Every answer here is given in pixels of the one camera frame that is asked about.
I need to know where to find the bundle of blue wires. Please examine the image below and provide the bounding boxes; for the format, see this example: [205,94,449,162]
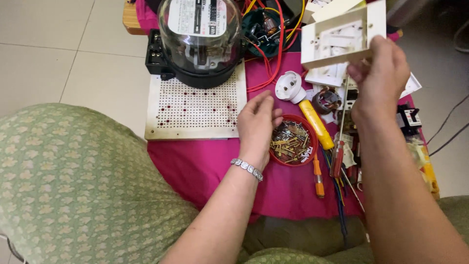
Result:
[322,146,349,241]

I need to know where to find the white plastic switch box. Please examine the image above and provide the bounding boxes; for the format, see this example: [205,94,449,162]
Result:
[300,0,387,70]

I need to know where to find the person's left hand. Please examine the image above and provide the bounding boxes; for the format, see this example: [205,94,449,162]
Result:
[237,90,284,170]

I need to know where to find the white perforated board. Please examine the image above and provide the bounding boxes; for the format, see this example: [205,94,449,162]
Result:
[144,60,248,141]

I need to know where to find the white switch plate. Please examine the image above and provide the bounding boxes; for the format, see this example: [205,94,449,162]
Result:
[304,62,349,88]

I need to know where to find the red round bowl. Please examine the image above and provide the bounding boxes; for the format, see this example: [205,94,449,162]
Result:
[269,114,320,168]

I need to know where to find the copper wound motor stator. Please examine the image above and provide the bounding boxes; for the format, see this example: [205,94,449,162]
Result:
[312,87,343,115]

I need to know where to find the black floor cable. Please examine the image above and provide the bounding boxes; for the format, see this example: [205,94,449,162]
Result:
[426,93,469,146]
[429,122,469,157]

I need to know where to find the wooden stool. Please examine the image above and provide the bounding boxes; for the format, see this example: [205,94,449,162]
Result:
[122,0,148,36]

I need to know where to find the yellow plastic tool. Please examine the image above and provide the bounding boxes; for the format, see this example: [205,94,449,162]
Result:
[407,139,440,201]

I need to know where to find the glass dome electric meter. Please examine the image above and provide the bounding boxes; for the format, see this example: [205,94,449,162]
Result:
[145,0,245,89]

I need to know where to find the white paper sheet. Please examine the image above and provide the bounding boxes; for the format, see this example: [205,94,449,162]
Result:
[399,72,423,99]

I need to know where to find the green motor housing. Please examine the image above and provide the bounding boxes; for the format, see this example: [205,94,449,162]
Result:
[241,8,286,58]

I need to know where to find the white lamp socket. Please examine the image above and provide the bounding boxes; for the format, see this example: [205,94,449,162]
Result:
[274,71,308,105]

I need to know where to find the silver bracelet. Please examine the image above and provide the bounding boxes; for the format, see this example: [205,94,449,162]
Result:
[230,158,264,183]

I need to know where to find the person's green patterned clothing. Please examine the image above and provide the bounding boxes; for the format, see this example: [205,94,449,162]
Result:
[0,103,469,264]

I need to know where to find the bundle of red wires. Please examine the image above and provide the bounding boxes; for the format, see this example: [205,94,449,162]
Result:
[243,0,305,93]

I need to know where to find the white cardboard boxes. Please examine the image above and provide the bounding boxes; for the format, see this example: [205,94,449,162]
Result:
[302,0,368,25]

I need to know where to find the thin metal rod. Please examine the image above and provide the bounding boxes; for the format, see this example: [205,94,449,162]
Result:
[341,167,366,214]

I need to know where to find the black circuit breaker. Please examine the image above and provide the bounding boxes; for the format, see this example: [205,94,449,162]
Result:
[396,103,423,137]

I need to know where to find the person's right hand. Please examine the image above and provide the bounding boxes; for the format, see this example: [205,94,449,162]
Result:
[346,35,411,122]

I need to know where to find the heap of small metal parts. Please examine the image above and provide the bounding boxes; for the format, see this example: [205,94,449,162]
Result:
[270,121,314,164]

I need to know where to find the pink cloth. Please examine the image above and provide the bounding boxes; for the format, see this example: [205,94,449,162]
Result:
[136,0,428,223]

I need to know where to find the red handled screwdriver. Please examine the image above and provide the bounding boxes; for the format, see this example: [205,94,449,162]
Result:
[329,75,350,179]

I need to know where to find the orange tester screwdriver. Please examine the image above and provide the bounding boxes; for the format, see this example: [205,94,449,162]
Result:
[313,154,326,199]

